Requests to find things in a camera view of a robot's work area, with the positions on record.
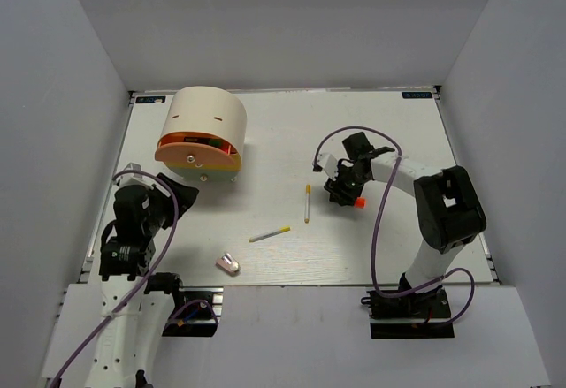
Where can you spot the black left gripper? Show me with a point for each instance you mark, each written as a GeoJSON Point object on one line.
{"type": "Point", "coordinates": [186, 194]}

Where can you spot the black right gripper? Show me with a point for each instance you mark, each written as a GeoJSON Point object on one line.
{"type": "Point", "coordinates": [346, 196]}

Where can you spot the green black highlighter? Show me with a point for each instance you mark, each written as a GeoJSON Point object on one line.
{"type": "Point", "coordinates": [215, 143]}

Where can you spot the orange black highlighter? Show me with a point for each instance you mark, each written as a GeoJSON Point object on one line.
{"type": "Point", "coordinates": [360, 203]}

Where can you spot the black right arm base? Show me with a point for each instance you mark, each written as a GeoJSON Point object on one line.
{"type": "Point", "coordinates": [417, 316]}

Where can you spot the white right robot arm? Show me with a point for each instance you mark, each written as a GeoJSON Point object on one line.
{"type": "Point", "coordinates": [449, 212]}

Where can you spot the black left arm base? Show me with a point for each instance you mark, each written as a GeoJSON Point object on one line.
{"type": "Point", "coordinates": [193, 310]}

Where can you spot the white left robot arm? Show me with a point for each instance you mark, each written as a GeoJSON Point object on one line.
{"type": "Point", "coordinates": [137, 300]}

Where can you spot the white yellow pen upright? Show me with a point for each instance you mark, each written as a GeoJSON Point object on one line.
{"type": "Point", "coordinates": [306, 214]}

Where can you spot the beige orange drawer container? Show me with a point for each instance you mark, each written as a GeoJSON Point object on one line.
{"type": "Point", "coordinates": [204, 112]}

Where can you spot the pink white eraser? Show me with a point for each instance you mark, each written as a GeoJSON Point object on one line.
{"type": "Point", "coordinates": [228, 264]}

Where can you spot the white yellow pen lower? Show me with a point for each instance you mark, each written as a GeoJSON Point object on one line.
{"type": "Point", "coordinates": [269, 234]}

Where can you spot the blue left corner label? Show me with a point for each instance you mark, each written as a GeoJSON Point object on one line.
{"type": "Point", "coordinates": [150, 99]}

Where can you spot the blue corner label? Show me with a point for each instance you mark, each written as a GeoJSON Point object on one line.
{"type": "Point", "coordinates": [150, 99]}
{"type": "Point", "coordinates": [417, 95]}

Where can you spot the blue right corner label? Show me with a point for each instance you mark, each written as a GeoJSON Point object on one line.
{"type": "Point", "coordinates": [417, 95]}

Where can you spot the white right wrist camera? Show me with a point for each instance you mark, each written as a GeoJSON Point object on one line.
{"type": "Point", "coordinates": [326, 163]}

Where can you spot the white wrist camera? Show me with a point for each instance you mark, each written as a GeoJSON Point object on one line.
{"type": "Point", "coordinates": [132, 175]}
{"type": "Point", "coordinates": [326, 163]}

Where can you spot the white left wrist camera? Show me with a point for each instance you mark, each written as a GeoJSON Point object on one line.
{"type": "Point", "coordinates": [132, 175]}

